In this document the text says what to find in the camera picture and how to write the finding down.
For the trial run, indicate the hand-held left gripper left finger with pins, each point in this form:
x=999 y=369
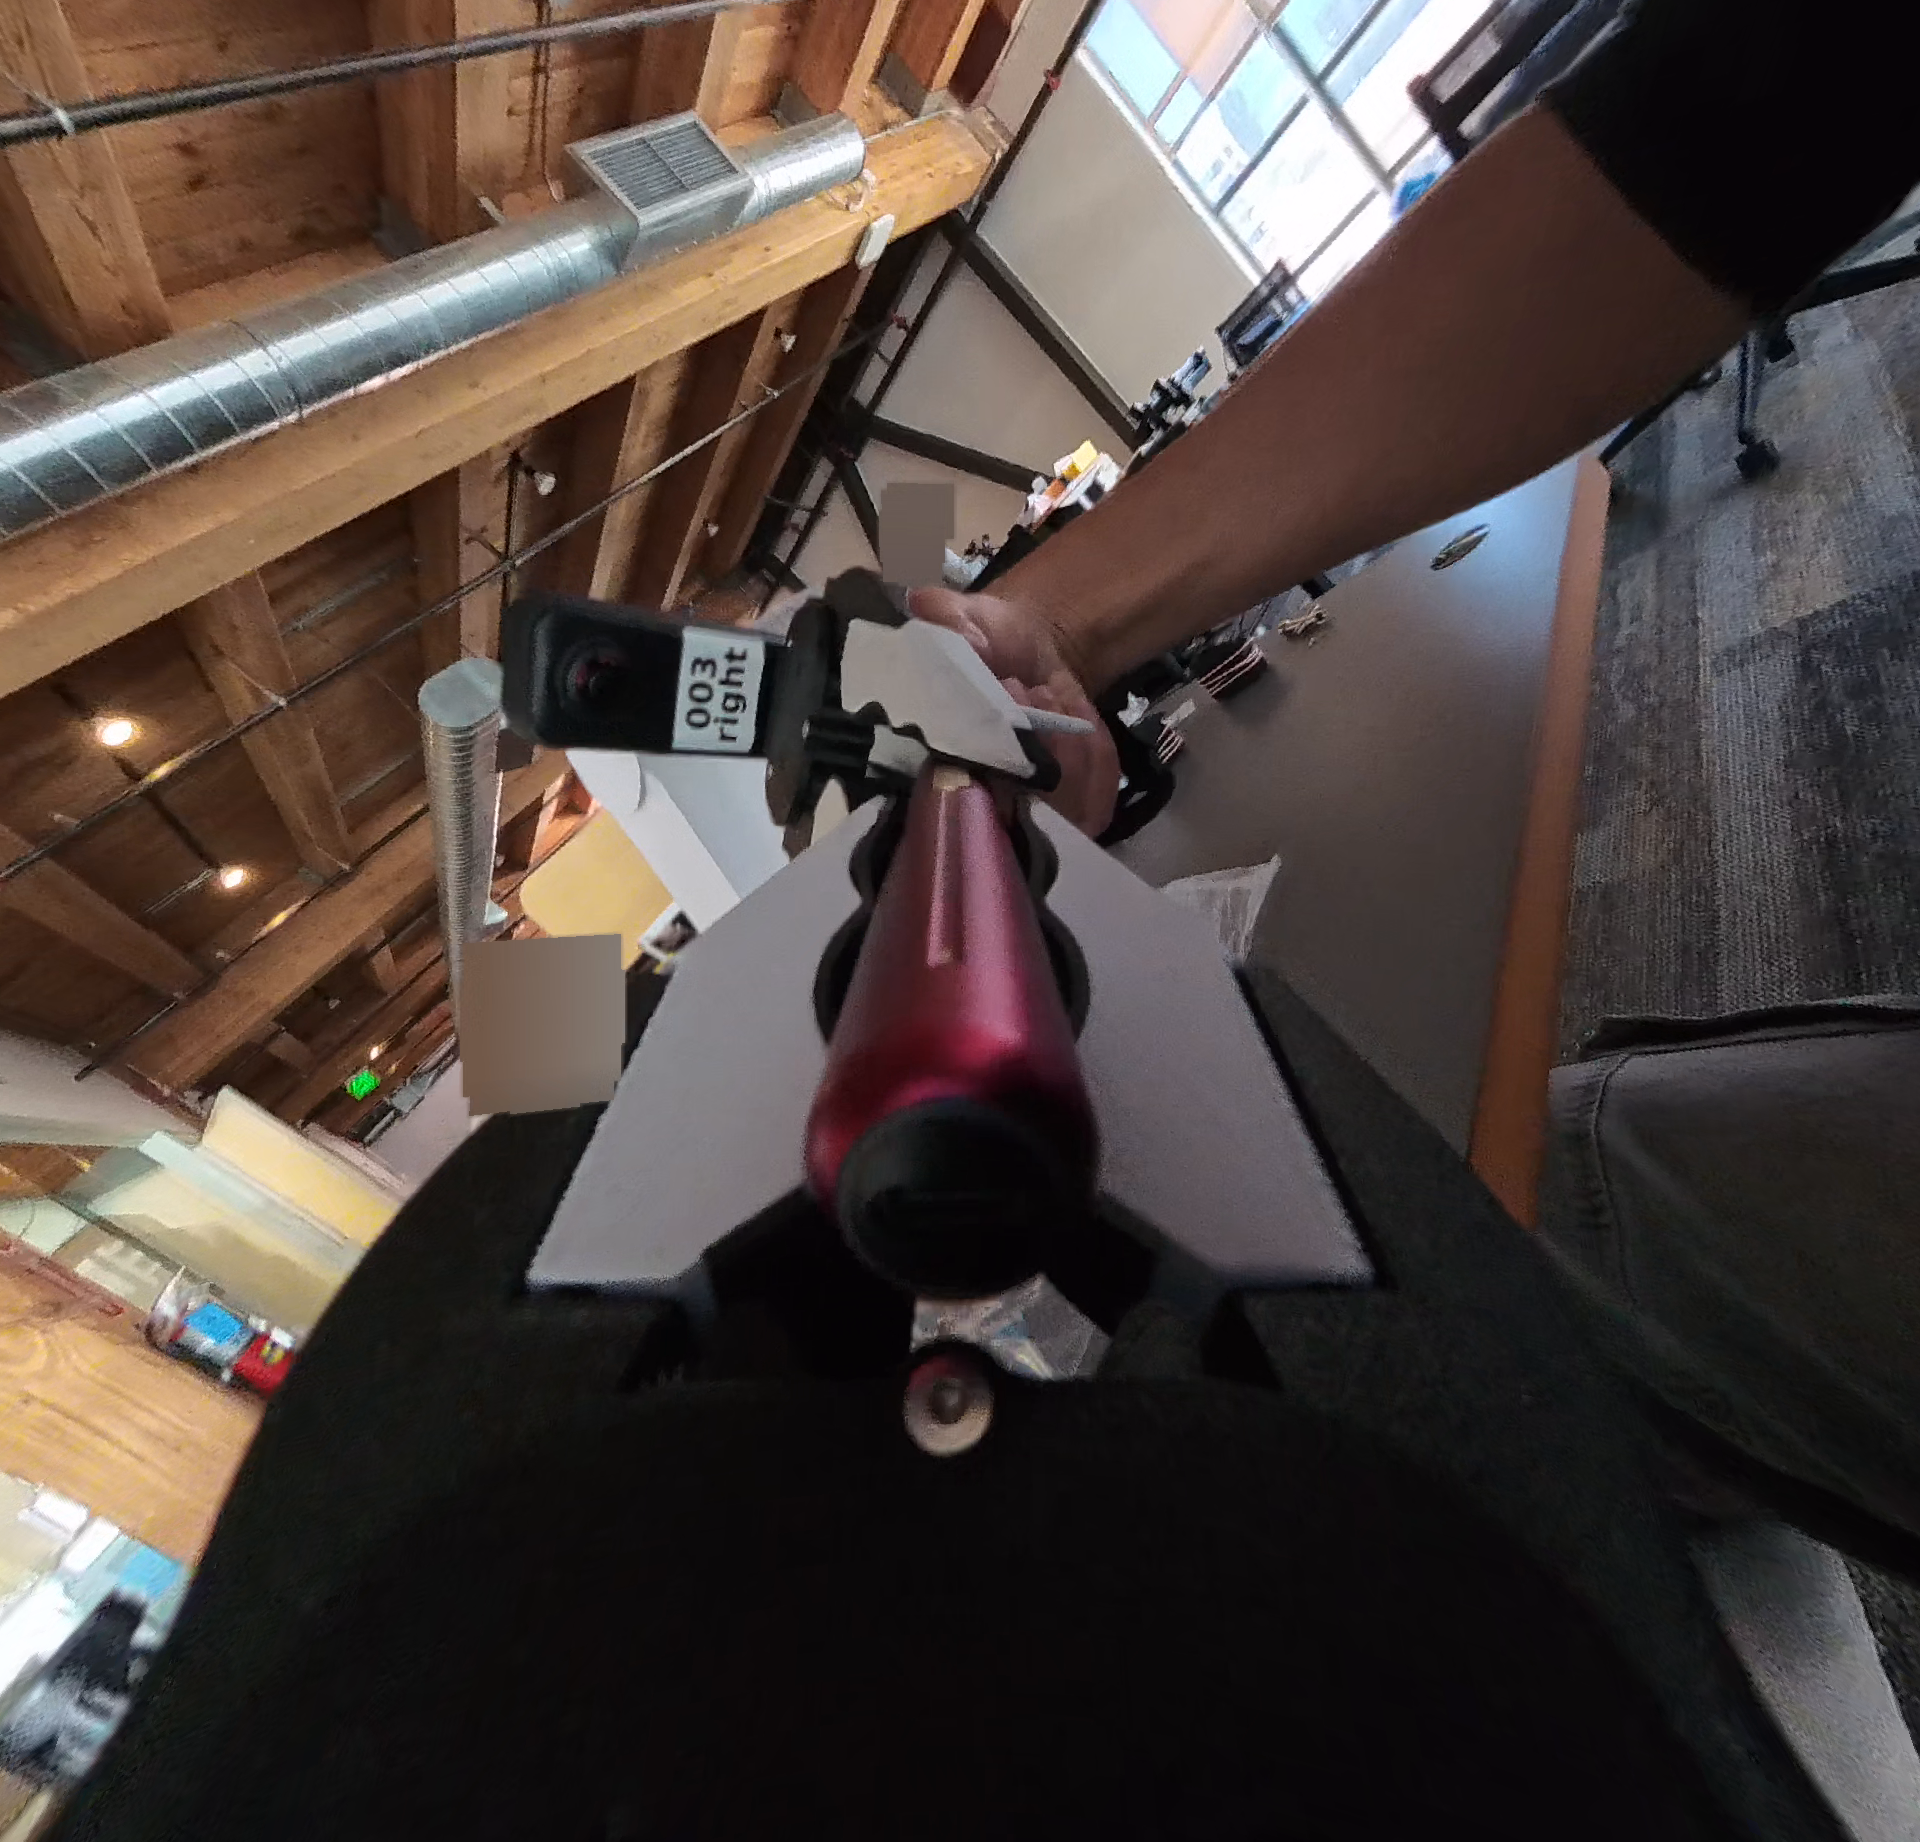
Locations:
x=705 y=1063

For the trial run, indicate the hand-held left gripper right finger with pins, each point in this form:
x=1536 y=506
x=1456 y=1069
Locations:
x=1201 y=1093

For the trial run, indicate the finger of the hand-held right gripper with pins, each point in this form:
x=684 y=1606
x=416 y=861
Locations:
x=945 y=695

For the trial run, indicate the red metal tube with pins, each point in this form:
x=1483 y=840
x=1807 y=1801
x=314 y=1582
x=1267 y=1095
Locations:
x=961 y=1002

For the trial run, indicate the person's right forearm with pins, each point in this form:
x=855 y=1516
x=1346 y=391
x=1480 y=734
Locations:
x=1351 y=416

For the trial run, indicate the grey desk with wooden edge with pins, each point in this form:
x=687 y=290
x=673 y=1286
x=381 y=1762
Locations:
x=1394 y=822

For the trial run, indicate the round desk grommet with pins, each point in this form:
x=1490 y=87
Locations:
x=1461 y=546

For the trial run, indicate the person's right hand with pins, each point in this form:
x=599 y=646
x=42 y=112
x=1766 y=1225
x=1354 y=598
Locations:
x=1073 y=702

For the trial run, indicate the clear plastic bag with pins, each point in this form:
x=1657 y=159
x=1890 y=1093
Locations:
x=1230 y=904

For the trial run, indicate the white ceiling sensor box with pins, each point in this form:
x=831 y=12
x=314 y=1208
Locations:
x=879 y=241

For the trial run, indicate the black monitor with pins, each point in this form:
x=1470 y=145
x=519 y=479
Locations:
x=1256 y=321

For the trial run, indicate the white vent grille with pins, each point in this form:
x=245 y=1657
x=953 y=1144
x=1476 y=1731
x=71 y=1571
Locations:
x=661 y=176

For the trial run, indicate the person's grey trouser leg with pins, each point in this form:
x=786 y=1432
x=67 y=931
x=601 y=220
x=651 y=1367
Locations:
x=1741 y=1273

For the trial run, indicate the grey ceiling pipe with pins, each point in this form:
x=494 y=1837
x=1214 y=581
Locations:
x=451 y=44

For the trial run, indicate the large window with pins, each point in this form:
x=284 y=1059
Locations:
x=1290 y=56

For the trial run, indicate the black office chair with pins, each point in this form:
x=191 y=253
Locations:
x=1785 y=373

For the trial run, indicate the person's black shirt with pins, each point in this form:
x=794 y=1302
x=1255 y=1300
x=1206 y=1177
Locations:
x=1755 y=87

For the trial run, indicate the vertical silver spiral duct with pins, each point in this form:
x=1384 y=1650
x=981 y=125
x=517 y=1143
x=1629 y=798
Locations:
x=460 y=822

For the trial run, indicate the silver air duct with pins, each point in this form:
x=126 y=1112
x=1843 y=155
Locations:
x=375 y=327

